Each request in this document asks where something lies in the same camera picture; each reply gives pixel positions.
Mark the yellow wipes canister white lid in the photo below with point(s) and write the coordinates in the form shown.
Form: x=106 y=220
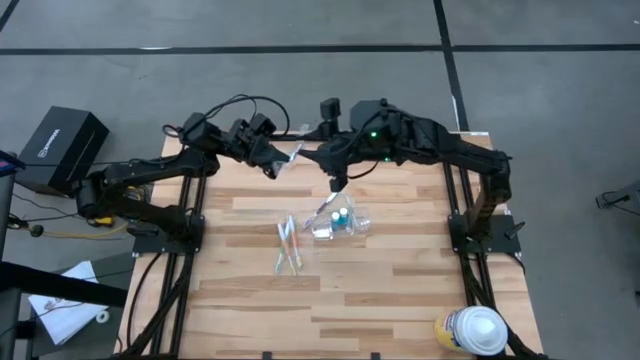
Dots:
x=475 y=330

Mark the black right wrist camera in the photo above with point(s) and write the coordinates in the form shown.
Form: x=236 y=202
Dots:
x=330 y=110

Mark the white paper sheets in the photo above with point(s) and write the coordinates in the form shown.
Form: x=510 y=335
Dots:
x=65 y=320

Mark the clear plastic zip bag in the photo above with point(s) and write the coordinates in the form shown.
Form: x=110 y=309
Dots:
x=362 y=227

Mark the purple toothbrush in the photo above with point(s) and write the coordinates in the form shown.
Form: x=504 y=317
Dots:
x=325 y=205

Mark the round black plug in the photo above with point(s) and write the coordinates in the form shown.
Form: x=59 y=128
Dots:
x=36 y=230

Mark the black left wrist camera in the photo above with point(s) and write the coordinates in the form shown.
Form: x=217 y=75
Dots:
x=263 y=125

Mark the orange toothbrush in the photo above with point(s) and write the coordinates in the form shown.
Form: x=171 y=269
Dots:
x=289 y=250

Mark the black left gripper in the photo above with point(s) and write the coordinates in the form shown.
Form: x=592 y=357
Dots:
x=247 y=145

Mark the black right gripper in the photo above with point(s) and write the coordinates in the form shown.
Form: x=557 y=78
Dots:
x=346 y=160

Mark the black cardboard box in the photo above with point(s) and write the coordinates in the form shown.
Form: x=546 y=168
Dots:
x=60 y=145

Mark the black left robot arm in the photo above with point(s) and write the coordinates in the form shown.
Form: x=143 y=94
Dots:
x=150 y=167

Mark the white tape roll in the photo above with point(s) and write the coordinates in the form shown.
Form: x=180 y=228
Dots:
x=98 y=316

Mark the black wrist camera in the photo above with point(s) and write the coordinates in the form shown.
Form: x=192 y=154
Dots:
x=263 y=125
x=330 y=110

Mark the black stand bar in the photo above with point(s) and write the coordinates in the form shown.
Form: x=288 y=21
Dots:
x=60 y=287

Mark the blue mouthwash bottle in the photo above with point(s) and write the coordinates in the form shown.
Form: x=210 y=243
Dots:
x=344 y=215
x=335 y=220

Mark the yellow connector plug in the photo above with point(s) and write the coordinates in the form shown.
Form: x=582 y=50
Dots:
x=105 y=221

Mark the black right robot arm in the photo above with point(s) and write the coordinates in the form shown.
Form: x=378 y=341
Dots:
x=450 y=150

